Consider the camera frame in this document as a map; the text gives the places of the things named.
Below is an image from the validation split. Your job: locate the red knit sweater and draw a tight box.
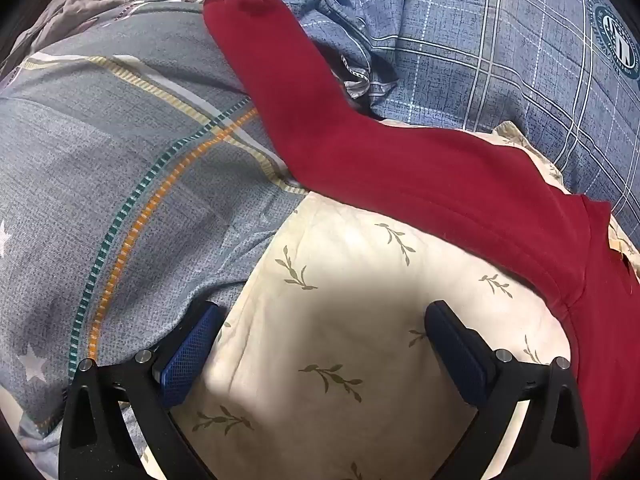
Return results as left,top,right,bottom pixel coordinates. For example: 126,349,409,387
203,0,639,479

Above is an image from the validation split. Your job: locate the cream leaf-print bed sheet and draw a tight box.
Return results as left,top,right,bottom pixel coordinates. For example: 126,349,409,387
139,119,640,480

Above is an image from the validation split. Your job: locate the grey-blue striped star quilt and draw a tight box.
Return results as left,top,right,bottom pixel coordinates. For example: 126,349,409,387
1,0,304,478

